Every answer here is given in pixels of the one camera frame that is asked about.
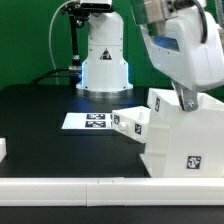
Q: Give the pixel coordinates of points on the white drawer cabinet box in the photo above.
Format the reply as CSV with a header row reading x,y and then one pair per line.
x,y
184,144

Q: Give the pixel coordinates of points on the white left fence bar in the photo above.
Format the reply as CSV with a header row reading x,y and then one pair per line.
x,y
2,148

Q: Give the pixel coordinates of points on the white fence bar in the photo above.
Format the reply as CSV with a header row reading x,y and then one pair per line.
x,y
90,192
2,148

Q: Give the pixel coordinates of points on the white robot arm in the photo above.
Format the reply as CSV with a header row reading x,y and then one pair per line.
x,y
105,68

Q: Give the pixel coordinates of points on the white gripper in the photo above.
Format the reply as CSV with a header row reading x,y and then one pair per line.
x,y
180,55

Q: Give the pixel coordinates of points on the white marker sheet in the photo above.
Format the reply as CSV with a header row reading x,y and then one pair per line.
x,y
89,121

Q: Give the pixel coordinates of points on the white front fence bar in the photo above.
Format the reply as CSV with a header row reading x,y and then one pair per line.
x,y
90,192

